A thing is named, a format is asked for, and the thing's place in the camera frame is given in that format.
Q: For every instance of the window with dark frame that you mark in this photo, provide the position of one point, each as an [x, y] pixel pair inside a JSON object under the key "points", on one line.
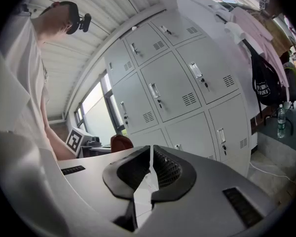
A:
{"points": [[93, 115]]}

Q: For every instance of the red-brown knitted cloth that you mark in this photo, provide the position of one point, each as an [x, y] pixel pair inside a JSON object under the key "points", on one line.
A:
{"points": [[121, 143]]}

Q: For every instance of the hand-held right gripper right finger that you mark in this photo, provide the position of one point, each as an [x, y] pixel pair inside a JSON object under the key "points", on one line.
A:
{"points": [[207, 201]]}

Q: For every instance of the black bag with white print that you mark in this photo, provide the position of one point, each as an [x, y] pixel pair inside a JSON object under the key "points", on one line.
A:
{"points": [[264, 83]]}

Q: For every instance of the green backpack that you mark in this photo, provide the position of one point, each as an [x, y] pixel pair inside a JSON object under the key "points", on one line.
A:
{"points": [[294, 80]]}

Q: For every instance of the pink hanging garment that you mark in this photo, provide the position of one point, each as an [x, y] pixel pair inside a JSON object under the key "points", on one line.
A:
{"points": [[259, 36]]}

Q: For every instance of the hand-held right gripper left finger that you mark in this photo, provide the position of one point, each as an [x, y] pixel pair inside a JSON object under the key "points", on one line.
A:
{"points": [[93, 181]]}

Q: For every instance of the black clothes rack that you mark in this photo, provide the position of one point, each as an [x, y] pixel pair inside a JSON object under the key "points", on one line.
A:
{"points": [[260, 111]]}

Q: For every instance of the white hanging garment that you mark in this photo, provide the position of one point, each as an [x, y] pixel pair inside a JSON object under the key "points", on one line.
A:
{"points": [[236, 33]]}

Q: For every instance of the person's head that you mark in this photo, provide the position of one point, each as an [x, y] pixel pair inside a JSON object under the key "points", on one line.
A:
{"points": [[51, 26]]}

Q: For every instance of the person's white shirt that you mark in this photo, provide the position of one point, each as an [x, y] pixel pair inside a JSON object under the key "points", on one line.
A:
{"points": [[22, 83]]}

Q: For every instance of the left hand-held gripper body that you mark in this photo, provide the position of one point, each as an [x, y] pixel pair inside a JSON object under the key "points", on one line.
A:
{"points": [[75, 142]]}

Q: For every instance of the clear plastic water bottle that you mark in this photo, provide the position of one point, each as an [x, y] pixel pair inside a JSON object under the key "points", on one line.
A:
{"points": [[281, 121]]}

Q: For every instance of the person's left forearm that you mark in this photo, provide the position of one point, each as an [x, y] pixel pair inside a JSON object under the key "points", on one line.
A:
{"points": [[55, 143]]}

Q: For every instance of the black head-worn camera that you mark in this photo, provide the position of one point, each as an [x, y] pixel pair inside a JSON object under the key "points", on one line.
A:
{"points": [[75, 17]]}

